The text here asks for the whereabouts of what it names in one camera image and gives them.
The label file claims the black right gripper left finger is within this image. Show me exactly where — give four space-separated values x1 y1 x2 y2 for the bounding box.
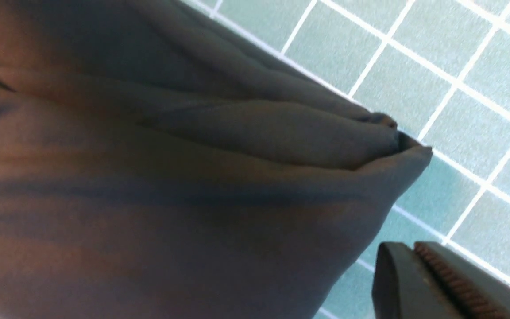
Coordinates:
371 242 464 319

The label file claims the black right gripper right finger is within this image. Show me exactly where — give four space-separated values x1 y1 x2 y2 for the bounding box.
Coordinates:
413 241 510 319

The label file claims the green gridded cutting mat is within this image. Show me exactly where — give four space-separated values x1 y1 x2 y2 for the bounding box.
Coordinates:
187 0 510 319

